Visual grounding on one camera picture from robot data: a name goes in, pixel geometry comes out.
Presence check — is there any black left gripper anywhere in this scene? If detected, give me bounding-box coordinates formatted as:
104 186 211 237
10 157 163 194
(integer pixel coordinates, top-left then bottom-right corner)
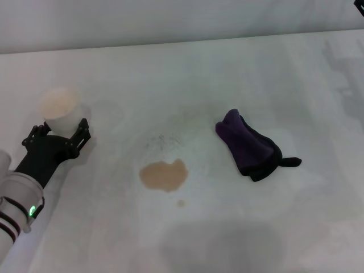
13 117 92 189

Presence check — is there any white paper cup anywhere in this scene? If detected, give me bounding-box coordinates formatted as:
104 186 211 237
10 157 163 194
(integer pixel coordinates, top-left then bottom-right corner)
38 87 92 134

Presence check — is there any purple rag with black edge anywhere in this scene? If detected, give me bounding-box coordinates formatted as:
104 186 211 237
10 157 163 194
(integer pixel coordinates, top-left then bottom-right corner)
215 108 303 183

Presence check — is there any large brown liquid stain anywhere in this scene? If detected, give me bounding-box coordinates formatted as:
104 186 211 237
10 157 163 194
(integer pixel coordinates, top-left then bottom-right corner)
139 158 189 194

